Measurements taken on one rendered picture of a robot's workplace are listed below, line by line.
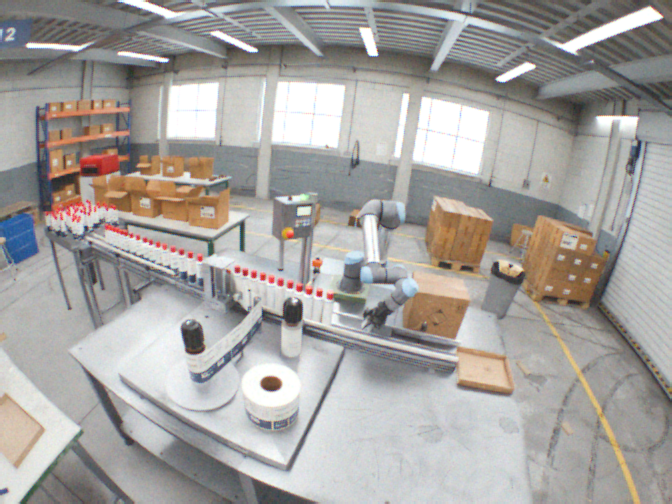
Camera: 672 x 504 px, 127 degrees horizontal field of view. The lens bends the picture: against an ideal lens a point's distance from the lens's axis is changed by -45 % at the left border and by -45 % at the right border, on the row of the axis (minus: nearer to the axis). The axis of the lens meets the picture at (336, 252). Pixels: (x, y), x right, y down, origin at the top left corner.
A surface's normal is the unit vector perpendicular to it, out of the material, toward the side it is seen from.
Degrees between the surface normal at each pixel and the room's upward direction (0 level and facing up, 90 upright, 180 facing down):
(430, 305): 90
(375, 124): 90
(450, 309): 90
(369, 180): 90
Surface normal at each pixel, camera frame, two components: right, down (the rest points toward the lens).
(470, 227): -0.14, 0.39
